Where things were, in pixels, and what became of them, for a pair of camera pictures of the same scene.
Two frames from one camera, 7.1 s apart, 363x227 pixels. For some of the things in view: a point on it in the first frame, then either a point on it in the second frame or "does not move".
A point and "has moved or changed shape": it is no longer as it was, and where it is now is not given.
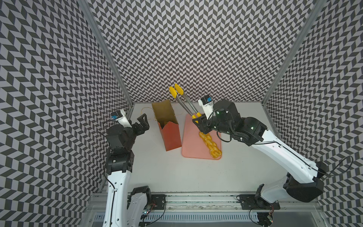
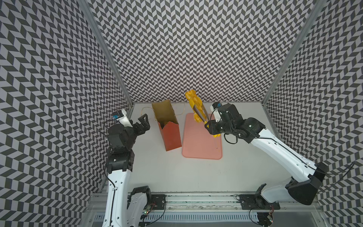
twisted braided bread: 214,152 → 194,100
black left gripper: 144,124 does not move
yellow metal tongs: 173,92 has moved or changed shape
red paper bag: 168,124 does not move
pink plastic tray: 194,145 does not move
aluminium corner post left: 107,51 does not move
